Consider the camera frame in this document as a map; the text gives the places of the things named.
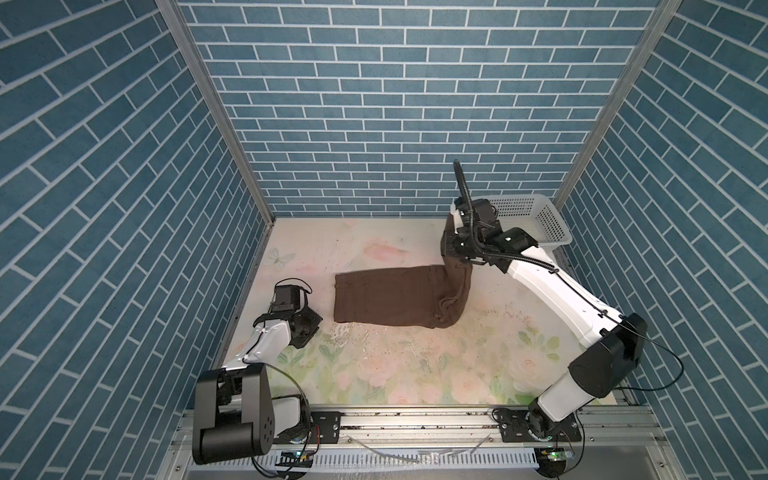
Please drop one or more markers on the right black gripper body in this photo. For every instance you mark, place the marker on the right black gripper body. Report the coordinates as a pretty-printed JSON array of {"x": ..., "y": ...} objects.
[{"x": 456, "y": 244}]

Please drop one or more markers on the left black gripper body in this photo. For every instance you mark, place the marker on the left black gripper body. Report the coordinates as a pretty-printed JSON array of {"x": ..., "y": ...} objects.
[{"x": 308, "y": 323}]

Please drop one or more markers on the aluminium mounting rail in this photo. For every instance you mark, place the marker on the aluminium mounting rail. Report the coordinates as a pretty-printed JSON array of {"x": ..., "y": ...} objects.
[{"x": 445, "y": 427}]

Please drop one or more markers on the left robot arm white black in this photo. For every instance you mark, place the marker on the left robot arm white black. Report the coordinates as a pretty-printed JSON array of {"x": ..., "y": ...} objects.
[{"x": 235, "y": 414}]

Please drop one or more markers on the white plastic laundry basket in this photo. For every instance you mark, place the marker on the white plastic laundry basket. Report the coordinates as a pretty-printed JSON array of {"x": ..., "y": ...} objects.
[{"x": 526, "y": 224}]

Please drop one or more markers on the brown trousers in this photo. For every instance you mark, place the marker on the brown trousers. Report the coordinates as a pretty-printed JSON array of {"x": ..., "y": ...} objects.
[{"x": 432, "y": 296}]

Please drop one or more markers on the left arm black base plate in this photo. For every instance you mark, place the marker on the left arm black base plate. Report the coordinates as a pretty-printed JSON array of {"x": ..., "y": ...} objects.
[{"x": 323, "y": 427}]

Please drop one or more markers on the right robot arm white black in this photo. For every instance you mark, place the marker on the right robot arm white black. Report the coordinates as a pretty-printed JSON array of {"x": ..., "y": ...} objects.
[{"x": 613, "y": 343}]

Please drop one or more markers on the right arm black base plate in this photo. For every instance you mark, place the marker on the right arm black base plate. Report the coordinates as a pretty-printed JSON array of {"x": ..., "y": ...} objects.
[{"x": 523, "y": 425}]

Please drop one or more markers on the white perforated vent strip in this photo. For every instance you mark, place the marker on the white perforated vent strip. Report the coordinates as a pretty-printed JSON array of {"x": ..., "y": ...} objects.
[{"x": 362, "y": 460}]

